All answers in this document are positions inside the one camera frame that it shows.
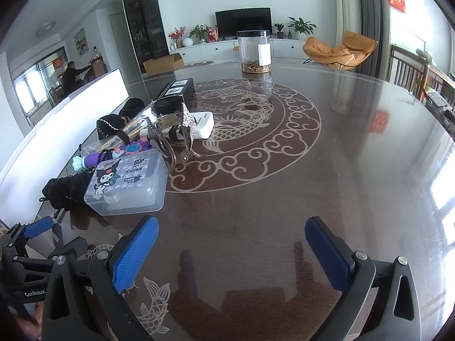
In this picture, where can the white case with rubber band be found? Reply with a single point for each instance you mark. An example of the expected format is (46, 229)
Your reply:
(205, 124)

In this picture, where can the bushy potted green plant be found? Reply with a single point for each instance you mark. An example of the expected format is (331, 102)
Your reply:
(199, 33)

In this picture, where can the cardboard box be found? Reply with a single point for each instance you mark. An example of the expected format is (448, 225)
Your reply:
(160, 64)

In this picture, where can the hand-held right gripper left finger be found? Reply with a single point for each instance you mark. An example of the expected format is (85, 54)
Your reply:
(137, 252)

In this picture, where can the large potted green plant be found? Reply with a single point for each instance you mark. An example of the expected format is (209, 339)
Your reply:
(301, 26)

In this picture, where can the clear plastic jar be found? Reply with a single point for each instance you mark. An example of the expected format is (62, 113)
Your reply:
(254, 51)

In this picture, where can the red gift box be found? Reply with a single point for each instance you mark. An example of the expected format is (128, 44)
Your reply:
(212, 34)

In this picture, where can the black rectangular box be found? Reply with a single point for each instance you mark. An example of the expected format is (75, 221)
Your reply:
(176, 88)

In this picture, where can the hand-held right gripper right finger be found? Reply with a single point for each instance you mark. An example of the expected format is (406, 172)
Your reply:
(327, 252)

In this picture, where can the purple toy wand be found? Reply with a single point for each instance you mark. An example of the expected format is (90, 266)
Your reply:
(85, 161)

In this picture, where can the round ceiling lamp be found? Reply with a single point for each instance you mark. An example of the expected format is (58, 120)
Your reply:
(45, 28)

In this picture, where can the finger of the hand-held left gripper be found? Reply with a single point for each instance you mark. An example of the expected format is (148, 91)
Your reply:
(39, 227)
(71, 247)

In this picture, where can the clear cartoon print plastic box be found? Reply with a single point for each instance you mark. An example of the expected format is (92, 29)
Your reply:
(128, 184)

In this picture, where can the white door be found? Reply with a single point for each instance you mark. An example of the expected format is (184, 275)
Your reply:
(117, 42)

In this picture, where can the small potted plant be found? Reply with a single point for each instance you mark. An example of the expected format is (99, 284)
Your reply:
(279, 31)

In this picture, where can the white television cabinet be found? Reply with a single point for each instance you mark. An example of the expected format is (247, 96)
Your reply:
(213, 51)

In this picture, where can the red flowers in vase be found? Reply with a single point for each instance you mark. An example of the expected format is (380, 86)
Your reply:
(177, 37)

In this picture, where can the white curtain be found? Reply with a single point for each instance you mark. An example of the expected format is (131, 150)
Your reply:
(346, 14)

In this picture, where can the brown wooden cabinet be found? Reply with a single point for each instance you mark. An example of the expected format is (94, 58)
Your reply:
(98, 66)

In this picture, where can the framed wall painting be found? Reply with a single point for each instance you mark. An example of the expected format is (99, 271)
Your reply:
(80, 42)

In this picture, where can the dark wooden chair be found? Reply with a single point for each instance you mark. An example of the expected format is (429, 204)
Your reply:
(408, 69)

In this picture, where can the long white panel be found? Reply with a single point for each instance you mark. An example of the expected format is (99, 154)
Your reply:
(71, 120)

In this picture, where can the wrapped chopstick bundle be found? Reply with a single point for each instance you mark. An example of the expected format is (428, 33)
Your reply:
(131, 128)

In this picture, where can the grey curtain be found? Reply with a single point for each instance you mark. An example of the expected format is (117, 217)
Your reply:
(373, 14)

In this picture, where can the black cloth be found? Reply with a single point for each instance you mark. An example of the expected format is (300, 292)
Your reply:
(67, 188)

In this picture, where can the black television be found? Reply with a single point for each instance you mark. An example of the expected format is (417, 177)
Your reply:
(243, 21)

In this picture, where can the glass sliding door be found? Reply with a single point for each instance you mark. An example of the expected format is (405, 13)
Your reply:
(32, 85)

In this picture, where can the black hat with zigzag trim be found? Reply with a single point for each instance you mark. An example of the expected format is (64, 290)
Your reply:
(110, 124)

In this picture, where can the dark glass display cabinet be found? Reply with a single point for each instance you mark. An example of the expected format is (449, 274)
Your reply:
(144, 25)

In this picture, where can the orange lounge chair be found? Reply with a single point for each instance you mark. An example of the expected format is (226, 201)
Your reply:
(334, 51)

